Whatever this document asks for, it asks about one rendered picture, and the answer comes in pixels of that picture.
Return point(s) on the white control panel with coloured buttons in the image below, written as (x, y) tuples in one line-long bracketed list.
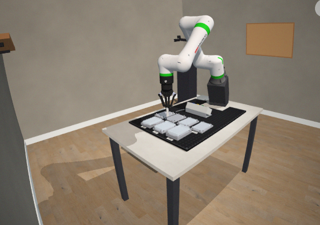
[(197, 109)]

